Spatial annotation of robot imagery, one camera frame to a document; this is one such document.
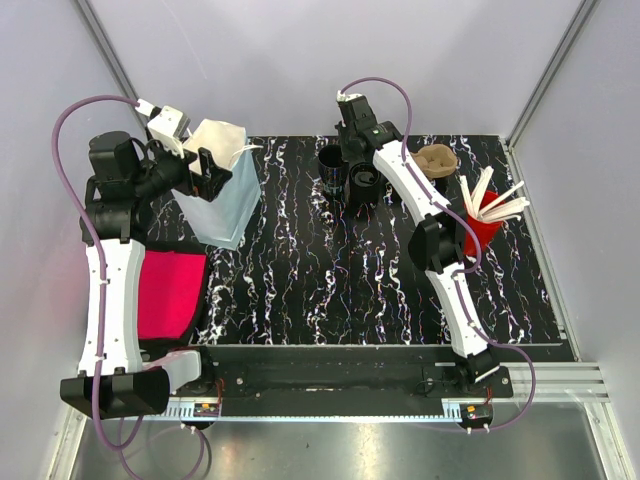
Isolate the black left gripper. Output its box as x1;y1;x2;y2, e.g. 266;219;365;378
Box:
132;135;231;201

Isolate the light blue paper bag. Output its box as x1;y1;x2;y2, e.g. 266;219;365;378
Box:
173;119;261;250

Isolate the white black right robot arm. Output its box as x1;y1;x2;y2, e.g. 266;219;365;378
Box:
336;92;499;397

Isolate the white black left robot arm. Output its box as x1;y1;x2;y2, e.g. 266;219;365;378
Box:
60;131;216;419

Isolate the black coffee cup with lid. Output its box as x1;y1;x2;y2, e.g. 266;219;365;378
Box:
348;162;380;206

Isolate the pink cloth on black pad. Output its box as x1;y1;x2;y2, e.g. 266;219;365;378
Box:
137;242;210;350

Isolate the white wrapped straw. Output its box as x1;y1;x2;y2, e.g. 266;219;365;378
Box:
479;180;525;218
470;166;494;218
460;175;482;219
480;197;530;223

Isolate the red plastic cup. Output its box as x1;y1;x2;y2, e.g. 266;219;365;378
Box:
463;191;502;257

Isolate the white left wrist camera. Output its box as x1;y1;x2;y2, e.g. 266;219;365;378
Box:
147;106;191;158

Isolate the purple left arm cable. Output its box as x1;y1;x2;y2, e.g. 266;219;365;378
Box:
52;94;214;480

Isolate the aluminium frame post left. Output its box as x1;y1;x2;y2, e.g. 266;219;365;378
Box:
71;0;139;100

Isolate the aluminium frame post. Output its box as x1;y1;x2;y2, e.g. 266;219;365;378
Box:
505;0;600;148
71;0;139;100

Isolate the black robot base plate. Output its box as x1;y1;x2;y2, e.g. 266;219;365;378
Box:
176;345;514;421

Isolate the aluminium frame post right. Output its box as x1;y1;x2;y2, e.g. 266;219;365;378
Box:
505;0;600;148

